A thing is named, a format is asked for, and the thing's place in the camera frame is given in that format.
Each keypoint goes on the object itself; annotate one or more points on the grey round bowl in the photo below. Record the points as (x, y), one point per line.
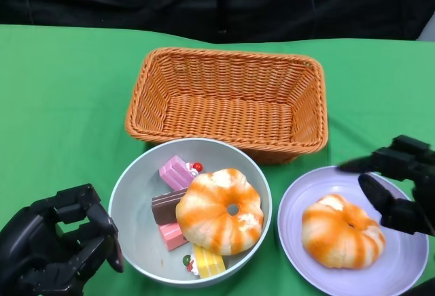
(136, 207)

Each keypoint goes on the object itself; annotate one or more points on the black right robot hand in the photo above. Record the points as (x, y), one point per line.
(408, 187)

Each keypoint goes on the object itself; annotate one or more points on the orange wicker basket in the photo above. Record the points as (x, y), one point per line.
(231, 119)

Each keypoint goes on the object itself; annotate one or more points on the yellow cake slice with cherry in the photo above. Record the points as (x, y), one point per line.
(209, 265)

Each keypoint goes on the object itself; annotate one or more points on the lavender round plate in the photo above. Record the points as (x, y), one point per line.
(299, 190)

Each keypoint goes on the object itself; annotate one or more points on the black backdrop curtain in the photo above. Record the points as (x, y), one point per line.
(136, 0)

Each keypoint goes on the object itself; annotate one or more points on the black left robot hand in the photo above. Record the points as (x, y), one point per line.
(40, 241)

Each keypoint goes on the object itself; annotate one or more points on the brown chocolate cake slice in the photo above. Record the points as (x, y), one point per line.
(164, 207)

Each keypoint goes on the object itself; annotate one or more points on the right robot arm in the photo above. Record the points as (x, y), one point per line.
(426, 291)

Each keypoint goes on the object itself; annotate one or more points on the green tablecloth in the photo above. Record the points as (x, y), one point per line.
(68, 88)

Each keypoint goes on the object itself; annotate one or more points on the large pink cake with cherry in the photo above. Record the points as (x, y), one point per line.
(175, 173)

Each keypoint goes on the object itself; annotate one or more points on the small pink cake slice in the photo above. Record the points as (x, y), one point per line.
(170, 234)

